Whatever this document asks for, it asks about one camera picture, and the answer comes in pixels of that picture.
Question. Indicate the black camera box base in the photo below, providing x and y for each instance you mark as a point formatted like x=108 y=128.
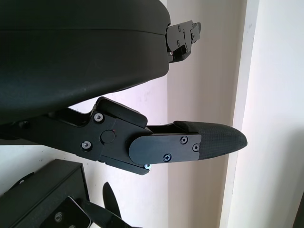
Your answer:
x=35 y=190

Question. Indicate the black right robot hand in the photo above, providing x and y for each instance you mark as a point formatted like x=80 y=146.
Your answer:
x=107 y=216

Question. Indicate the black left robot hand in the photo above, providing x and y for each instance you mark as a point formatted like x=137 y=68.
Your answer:
x=71 y=59

